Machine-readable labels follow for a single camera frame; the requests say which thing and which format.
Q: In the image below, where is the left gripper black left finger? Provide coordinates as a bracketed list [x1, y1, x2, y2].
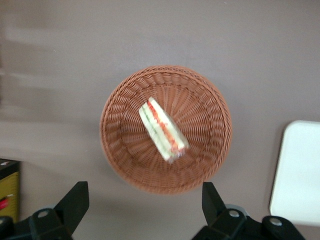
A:
[28, 181, 90, 240]

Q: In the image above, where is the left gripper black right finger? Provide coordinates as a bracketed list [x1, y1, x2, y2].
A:
[191, 181, 251, 240]

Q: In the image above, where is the triangle sandwich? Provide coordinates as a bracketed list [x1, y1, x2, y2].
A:
[138, 96, 190, 165]

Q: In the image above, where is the cream plastic serving tray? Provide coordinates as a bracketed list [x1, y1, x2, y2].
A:
[269, 120, 320, 226]

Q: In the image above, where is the brown round wicker basket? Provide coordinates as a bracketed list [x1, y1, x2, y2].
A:
[99, 64, 233, 196]

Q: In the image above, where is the black food warmer appliance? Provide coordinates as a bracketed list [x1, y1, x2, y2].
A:
[0, 158, 21, 223]

